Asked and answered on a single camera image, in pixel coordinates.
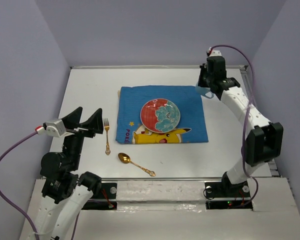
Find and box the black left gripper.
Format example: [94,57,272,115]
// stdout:
[63,105,105,169]

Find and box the light blue ceramic mug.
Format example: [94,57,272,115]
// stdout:
[195,85,214,99]

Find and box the gold fork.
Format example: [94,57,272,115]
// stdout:
[103,118,111,156]

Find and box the gold spoon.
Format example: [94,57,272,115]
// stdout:
[118,152,156,177]

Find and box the blue Pikachu placemat cloth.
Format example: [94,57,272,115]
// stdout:
[115,85,209,145]

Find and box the red and teal plate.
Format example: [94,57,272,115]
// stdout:
[140,98,181,134]

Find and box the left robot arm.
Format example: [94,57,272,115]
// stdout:
[27,106,104,240]

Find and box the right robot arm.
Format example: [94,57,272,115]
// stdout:
[196,51,284,196]

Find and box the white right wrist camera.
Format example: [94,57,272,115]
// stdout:
[206,47,222,57]

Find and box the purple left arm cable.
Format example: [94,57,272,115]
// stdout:
[0,131,40,236]

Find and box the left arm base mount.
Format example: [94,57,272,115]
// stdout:
[82,182,118,211]

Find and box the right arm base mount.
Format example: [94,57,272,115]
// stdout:
[202,181,253,210]

